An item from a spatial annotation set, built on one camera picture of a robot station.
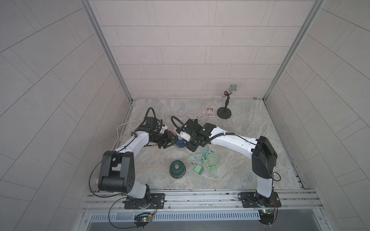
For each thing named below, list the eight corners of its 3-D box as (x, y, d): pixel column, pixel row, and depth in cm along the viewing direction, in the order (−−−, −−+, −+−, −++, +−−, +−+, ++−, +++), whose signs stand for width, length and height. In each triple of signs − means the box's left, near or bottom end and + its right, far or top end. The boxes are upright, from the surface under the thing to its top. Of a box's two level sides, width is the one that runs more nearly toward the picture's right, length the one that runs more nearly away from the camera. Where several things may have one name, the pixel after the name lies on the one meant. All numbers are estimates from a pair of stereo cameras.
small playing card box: (206, 117, 108) (206, 115, 106) (205, 109, 113) (205, 107, 111) (214, 117, 108) (214, 115, 106) (213, 109, 113) (213, 107, 111)
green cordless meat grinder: (171, 180, 79) (168, 174, 71) (172, 166, 84) (170, 160, 76) (185, 180, 79) (184, 174, 71) (185, 167, 84) (185, 160, 76)
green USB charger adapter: (191, 169, 83) (191, 168, 81) (195, 163, 85) (195, 162, 83) (202, 176, 81) (203, 175, 79) (205, 170, 83) (206, 169, 81)
